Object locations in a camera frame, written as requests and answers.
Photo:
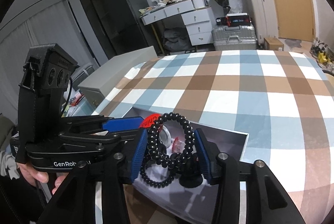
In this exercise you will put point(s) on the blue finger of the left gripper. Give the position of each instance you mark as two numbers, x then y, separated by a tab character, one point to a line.
122	124
131	139

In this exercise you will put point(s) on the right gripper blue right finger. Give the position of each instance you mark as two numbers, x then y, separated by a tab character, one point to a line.
207	153

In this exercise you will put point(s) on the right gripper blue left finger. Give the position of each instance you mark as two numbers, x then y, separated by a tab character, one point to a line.
134	151

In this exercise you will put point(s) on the red round badge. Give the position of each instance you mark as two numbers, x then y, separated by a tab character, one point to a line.
149	120

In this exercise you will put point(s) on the person's left hand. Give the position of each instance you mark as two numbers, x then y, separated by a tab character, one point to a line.
31	176

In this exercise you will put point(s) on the red clear small clip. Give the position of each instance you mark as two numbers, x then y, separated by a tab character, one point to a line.
178	145

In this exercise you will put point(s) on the black scalloped headband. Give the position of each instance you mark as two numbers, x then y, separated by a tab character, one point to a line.
183	164

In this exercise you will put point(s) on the plaid bed cover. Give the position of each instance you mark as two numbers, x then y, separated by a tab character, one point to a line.
281	100

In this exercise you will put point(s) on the black wardrobe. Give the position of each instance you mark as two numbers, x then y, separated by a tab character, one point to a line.
118	27

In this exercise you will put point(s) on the silver suitcase lying flat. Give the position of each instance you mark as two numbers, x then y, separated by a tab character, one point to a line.
242	37

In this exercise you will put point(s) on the black red box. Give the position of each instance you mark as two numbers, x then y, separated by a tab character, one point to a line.
234	20

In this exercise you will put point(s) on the white vanity desk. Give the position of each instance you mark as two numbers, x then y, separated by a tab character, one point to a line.
197	17

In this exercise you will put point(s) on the white upright suitcase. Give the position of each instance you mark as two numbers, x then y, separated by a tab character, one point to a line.
264	16

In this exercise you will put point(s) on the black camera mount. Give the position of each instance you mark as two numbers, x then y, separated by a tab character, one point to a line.
47	71

